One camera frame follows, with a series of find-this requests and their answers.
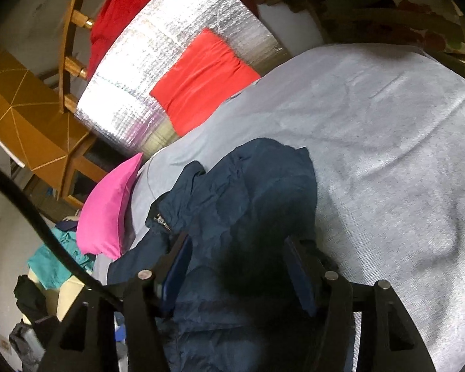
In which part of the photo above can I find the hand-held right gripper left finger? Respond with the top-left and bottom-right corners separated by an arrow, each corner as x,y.
36,233 -> 193,372

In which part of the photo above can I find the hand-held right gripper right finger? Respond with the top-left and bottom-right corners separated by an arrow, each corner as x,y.
284,236 -> 437,372

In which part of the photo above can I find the navy blue jacket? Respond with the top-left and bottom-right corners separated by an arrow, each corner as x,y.
108,136 -> 357,372

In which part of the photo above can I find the pink cloth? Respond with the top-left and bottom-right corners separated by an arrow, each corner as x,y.
76,152 -> 145,260

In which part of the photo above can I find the teal cloth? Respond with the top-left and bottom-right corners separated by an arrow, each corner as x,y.
27,227 -> 95,291

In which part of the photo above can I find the black cloth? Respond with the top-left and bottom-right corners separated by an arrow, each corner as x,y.
13,274 -> 47,322

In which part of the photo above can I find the light grey blanket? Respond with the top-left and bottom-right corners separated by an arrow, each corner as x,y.
93,42 -> 465,372

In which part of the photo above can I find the orange-red folded cloth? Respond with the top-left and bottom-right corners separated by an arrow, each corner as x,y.
150,28 -> 261,137

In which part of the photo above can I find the wooden spindle chair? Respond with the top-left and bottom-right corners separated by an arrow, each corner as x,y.
58,0 -> 117,114

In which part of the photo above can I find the wooden cabinet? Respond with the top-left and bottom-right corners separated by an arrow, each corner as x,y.
0,42 -> 113,210

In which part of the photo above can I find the silver foil mat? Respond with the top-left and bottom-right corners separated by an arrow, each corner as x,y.
74,0 -> 289,155

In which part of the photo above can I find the red garment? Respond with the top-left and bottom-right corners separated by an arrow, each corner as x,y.
88,0 -> 184,80

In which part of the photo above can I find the black cable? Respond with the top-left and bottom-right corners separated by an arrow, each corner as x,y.
0,159 -> 128,307

